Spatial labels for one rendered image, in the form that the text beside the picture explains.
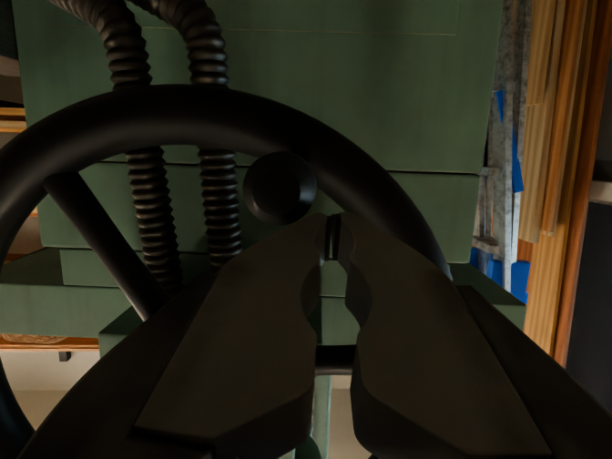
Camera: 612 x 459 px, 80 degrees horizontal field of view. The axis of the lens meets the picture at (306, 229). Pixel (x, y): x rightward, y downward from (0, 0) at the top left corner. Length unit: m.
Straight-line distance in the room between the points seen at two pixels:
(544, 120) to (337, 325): 1.50
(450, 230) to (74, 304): 0.40
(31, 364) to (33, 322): 3.40
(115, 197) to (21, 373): 3.61
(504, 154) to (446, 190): 0.86
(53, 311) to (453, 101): 0.46
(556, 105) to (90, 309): 1.70
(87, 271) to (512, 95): 1.11
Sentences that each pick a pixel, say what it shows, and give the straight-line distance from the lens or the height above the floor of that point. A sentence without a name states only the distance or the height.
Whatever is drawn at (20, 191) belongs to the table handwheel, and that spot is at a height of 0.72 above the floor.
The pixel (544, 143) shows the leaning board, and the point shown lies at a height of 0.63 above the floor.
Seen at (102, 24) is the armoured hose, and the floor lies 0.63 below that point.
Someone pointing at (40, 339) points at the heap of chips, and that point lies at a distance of 0.53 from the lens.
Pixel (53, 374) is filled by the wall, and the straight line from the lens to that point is 3.86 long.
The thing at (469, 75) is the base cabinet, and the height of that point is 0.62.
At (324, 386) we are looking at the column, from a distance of 0.86.
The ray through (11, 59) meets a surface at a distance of 0.46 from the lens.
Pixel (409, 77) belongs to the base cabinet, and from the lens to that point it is 0.37.
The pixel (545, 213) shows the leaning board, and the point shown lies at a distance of 1.81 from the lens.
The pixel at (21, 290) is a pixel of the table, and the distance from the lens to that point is 0.50.
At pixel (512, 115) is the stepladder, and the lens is 1.23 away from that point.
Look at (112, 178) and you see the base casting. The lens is 0.41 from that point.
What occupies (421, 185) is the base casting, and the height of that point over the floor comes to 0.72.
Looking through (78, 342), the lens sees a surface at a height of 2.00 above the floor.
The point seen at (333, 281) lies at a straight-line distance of 0.38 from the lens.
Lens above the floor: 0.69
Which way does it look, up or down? 12 degrees up
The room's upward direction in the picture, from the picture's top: 178 degrees counter-clockwise
